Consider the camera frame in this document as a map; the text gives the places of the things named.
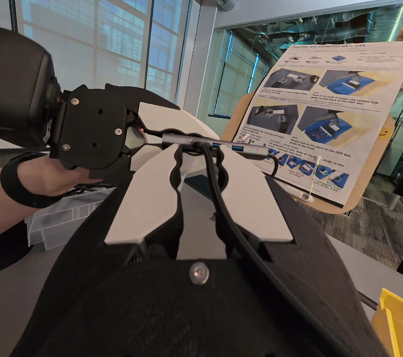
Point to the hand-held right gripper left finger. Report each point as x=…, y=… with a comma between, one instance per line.
x=148, y=199

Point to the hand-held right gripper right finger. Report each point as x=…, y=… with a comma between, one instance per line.
x=252, y=205

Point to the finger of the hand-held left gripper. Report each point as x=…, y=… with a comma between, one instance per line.
x=176, y=119
x=141, y=157

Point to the grey usb hub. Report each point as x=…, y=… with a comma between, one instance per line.
x=258, y=151

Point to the clear plastic bin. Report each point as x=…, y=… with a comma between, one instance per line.
x=59, y=221

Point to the yellow plastic bin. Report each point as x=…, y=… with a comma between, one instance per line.
x=388, y=325

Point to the person's left forearm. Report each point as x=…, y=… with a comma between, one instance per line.
x=9, y=218

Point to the person's left hand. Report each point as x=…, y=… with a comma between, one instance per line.
x=47, y=179

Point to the dark rectangular pad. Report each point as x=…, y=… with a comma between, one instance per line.
x=198, y=185

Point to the wooden document stand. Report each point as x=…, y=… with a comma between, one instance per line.
x=239, y=120

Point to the glass partition window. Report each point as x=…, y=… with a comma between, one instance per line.
x=239, y=76

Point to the large office window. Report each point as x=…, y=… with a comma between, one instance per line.
x=94, y=16

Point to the printed instruction sheet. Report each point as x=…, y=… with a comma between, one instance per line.
x=330, y=130

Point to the yellow smiley sticker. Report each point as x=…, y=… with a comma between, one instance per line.
x=383, y=133

